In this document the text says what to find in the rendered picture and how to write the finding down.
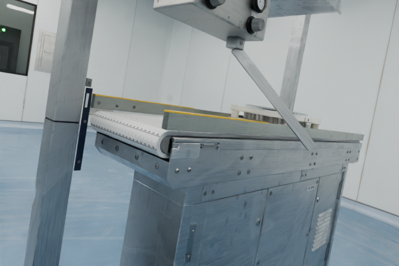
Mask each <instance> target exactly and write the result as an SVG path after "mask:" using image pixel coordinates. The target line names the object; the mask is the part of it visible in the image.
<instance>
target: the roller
mask: <svg viewBox="0 0 399 266"><path fill-rule="evenodd" d="M171 140H172V139H171V136H170V135H168V136H165V137H164V138H163V139H162V141H161V143H160V149H161V152H162V153H164V154H170V152H171V148H172V141H171Z"/></svg>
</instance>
